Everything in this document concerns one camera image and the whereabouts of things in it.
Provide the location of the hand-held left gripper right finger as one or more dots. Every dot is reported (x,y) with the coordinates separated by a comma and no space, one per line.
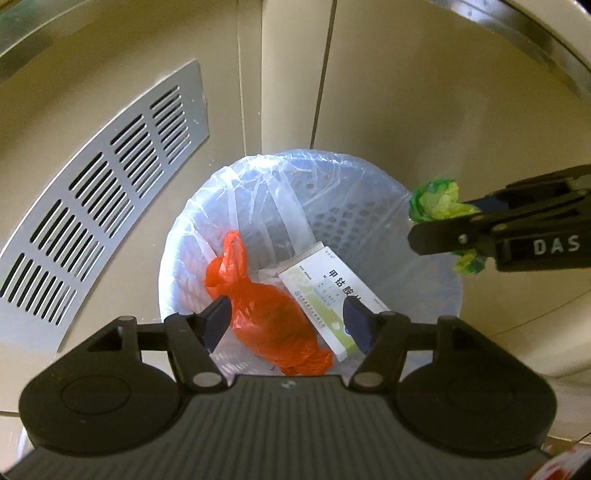
(358,323)

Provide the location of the white lined trash bin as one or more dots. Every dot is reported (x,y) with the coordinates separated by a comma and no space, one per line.
(258,184)

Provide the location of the green plastic wrapper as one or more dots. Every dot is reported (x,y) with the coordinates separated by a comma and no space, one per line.
(434,198)

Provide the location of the silver cabinet vent grille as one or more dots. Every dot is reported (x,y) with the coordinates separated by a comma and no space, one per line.
(101,198)

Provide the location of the white perforated trash basket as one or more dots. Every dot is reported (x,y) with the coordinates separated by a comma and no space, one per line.
(351,221)

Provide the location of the white green medicine box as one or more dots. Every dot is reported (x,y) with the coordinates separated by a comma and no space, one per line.
(318,286)

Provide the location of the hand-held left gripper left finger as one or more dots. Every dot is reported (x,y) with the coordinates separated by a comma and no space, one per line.
(217,323)

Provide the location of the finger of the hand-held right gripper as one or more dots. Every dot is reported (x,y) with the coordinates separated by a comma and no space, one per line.
(531,189)
(443,235)

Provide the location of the orange plastic bag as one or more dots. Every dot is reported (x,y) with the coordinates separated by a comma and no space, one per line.
(272,318)

